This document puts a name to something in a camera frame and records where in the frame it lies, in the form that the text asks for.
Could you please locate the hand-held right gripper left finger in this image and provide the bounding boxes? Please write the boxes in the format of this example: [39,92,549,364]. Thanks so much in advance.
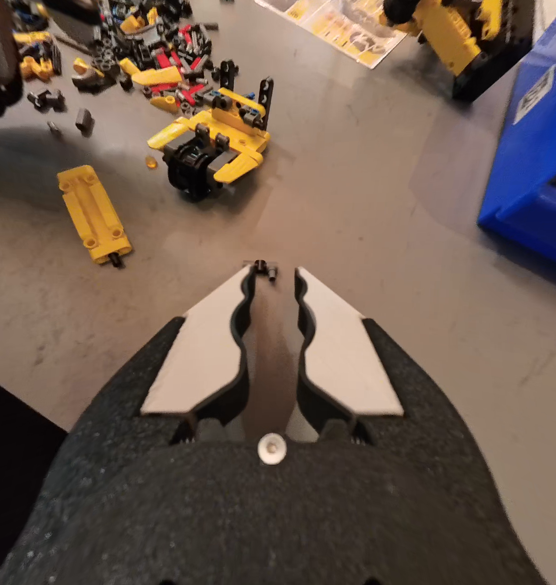
[140,265,257,417]

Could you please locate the large yellow toy vehicle model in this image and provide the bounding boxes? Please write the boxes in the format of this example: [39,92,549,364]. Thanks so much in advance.
[379,0,534,102]

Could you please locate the yellow grey sticker sheet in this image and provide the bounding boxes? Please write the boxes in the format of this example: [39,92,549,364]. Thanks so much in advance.
[255,0,409,70]

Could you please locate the yellow rectangular panel piece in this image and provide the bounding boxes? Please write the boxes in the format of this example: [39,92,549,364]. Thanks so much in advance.
[56,165,133,263]

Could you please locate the pile of toy building pieces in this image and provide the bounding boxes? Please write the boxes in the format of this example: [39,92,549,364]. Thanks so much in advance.
[10,0,224,115]

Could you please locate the small yellow toy wheel assembly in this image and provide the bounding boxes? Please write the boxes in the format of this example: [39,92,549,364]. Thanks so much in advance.
[147,78,275,202]

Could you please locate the blue plastic bin white tag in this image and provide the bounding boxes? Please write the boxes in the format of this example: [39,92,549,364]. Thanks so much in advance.
[476,7,556,270]

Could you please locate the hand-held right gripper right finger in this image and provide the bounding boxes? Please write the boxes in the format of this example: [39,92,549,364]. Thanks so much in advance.
[294,266,405,419]

